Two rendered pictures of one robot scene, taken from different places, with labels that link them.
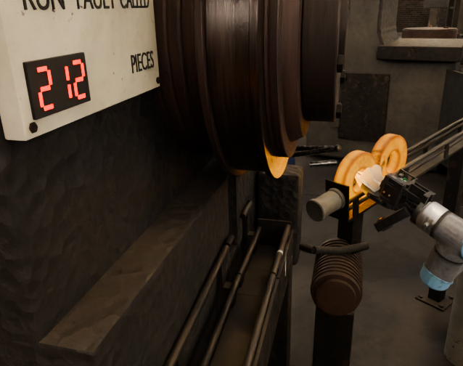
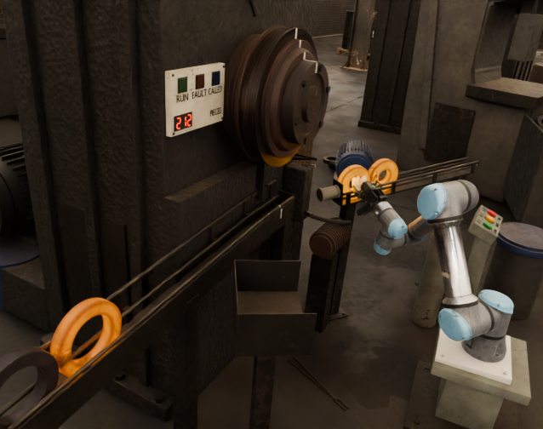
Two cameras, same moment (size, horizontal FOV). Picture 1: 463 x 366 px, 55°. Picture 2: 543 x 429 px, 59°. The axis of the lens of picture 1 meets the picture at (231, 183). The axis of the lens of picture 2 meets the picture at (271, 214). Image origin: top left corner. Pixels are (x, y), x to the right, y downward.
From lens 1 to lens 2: 1.03 m
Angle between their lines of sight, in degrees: 12
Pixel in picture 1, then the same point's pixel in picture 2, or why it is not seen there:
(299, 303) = not seen: hidden behind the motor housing
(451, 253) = (385, 231)
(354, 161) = (351, 170)
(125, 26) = (209, 100)
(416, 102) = (494, 139)
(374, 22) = (469, 63)
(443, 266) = (381, 238)
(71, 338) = (174, 198)
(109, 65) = (201, 114)
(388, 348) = (375, 305)
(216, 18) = (243, 100)
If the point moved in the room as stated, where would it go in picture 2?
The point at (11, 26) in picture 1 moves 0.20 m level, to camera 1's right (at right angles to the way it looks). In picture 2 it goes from (172, 107) to (242, 117)
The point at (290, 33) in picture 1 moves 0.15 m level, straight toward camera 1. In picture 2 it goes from (273, 108) to (254, 117)
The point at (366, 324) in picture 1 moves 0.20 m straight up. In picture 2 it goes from (369, 289) to (375, 258)
